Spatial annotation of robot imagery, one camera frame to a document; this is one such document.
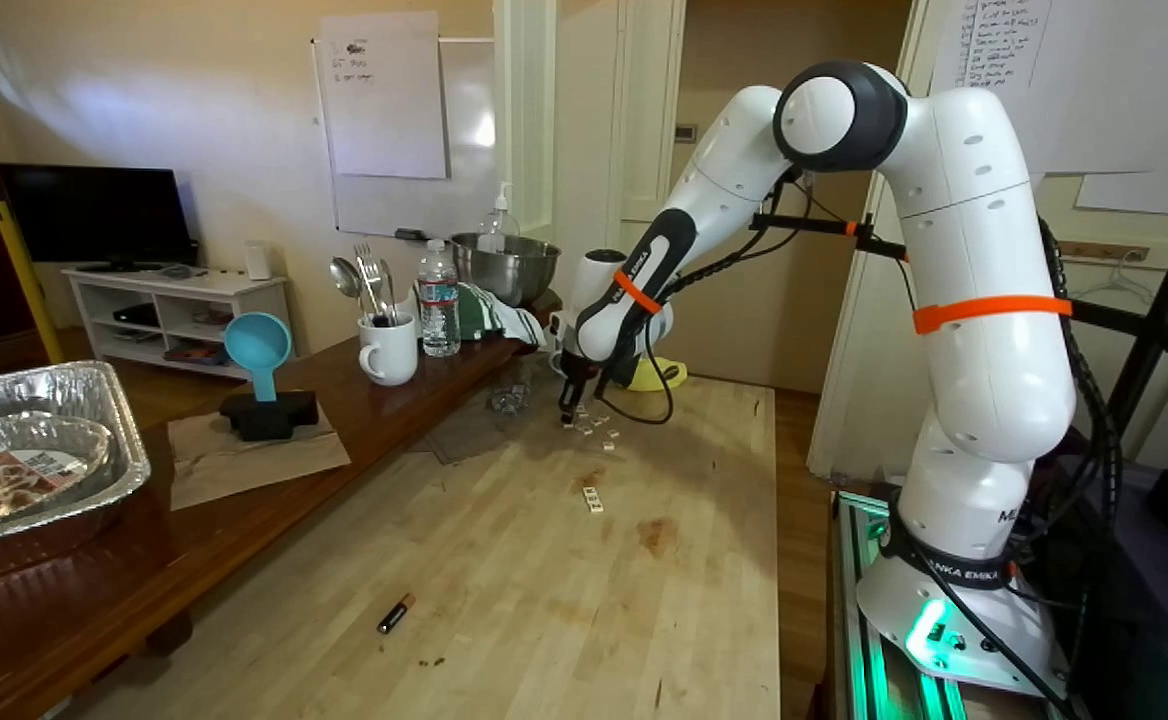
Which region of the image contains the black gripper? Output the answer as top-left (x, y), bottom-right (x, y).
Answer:
top-left (554, 353), bottom-right (603, 430)

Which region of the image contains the crushed clear plastic bottle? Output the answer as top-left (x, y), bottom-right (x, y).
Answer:
top-left (481, 361), bottom-right (544, 421)

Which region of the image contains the green striped white towel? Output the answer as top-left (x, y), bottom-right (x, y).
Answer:
top-left (455, 275), bottom-right (554, 358)

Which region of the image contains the large steel mixing bowl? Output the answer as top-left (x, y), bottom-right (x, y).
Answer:
top-left (450, 231), bottom-right (563, 310)

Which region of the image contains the clear plastic water bottle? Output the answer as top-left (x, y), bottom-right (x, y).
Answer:
top-left (411, 237), bottom-right (464, 361)

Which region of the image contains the large white mug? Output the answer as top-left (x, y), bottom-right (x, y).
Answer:
top-left (357, 310), bottom-right (426, 392)

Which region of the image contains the clear pump soap bottle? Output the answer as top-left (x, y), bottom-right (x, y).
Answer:
top-left (475, 179), bottom-right (517, 259)

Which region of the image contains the metal spoon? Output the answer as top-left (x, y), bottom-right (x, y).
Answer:
top-left (364, 252), bottom-right (398, 325)

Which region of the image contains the metal ladle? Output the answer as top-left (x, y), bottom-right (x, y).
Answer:
top-left (328, 252), bottom-right (376, 310)

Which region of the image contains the white whiteboard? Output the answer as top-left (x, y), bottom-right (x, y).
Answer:
top-left (309, 31), bottom-right (506, 243)

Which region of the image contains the black marker pen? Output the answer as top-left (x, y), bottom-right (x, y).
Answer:
top-left (374, 587), bottom-right (421, 640)

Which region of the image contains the white tall cabinet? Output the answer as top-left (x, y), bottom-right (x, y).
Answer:
top-left (806, 171), bottom-right (941, 487)

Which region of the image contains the black block stand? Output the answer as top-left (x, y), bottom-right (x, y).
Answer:
top-left (215, 386), bottom-right (324, 443)

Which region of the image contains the blue bulb object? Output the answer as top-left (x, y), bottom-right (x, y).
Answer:
top-left (221, 310), bottom-right (302, 408)

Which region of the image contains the brown paper sheet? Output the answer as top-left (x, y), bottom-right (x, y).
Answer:
top-left (164, 399), bottom-right (357, 516)

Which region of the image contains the white shelf unit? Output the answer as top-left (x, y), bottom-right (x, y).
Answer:
top-left (59, 259), bottom-right (302, 386)

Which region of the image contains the aluminium foil tray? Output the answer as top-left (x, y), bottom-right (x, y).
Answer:
top-left (0, 358), bottom-right (161, 560)

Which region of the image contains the dark wooden table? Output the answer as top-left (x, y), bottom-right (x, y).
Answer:
top-left (0, 284), bottom-right (573, 720)

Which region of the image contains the black flat screen monitor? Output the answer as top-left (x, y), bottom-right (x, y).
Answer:
top-left (0, 160), bottom-right (204, 274)

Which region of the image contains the yellow measuring stick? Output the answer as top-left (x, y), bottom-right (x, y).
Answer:
top-left (0, 197), bottom-right (67, 370)

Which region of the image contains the crumpled clear plastic wrapper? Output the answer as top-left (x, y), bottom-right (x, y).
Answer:
top-left (0, 408), bottom-right (122, 542)

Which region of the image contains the handwritten white paper sheet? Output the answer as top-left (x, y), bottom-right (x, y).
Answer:
top-left (930, 0), bottom-right (1109, 175)
top-left (1077, 0), bottom-right (1168, 219)

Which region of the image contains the black tripod pole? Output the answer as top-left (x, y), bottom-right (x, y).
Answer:
top-left (1094, 135), bottom-right (1168, 464)

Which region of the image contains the black controller cabinet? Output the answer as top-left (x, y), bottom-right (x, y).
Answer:
top-left (1035, 457), bottom-right (1168, 720)

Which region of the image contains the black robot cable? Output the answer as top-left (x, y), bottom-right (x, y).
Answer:
top-left (589, 156), bottom-right (908, 433)

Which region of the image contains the orange cable strap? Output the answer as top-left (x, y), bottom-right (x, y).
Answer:
top-left (607, 270), bottom-right (672, 321)
top-left (911, 293), bottom-right (1077, 340)

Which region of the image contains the black camera boom rod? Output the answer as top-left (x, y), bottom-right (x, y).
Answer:
top-left (747, 206), bottom-right (1168, 343)

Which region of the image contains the white door frame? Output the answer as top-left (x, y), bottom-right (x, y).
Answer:
top-left (489, 0), bottom-right (693, 371)

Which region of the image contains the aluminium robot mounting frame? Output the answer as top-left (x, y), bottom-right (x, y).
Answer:
top-left (824, 484), bottom-right (1081, 720)

